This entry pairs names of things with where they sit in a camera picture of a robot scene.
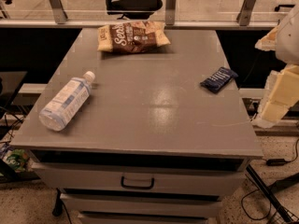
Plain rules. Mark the black wire basket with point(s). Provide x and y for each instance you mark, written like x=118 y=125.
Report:
x=277 y=218

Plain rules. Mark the green snack package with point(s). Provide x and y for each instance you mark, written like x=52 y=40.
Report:
x=16 y=159

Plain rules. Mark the black office chair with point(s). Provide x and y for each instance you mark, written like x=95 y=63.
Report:
x=133 y=9

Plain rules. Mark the black drawer handle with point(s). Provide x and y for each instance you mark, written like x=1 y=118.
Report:
x=127 y=183

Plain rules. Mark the grey drawer cabinet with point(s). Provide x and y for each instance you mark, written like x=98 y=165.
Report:
x=147 y=117

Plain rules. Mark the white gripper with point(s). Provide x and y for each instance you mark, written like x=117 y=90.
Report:
x=289 y=39

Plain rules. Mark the brown chip bag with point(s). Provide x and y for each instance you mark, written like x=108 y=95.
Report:
x=132 y=37

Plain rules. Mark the clear plastic water bottle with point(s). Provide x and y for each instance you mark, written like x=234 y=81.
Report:
x=59 y=111

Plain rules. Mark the blue rxbar blueberry bar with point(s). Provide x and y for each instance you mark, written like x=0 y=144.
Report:
x=219 y=79

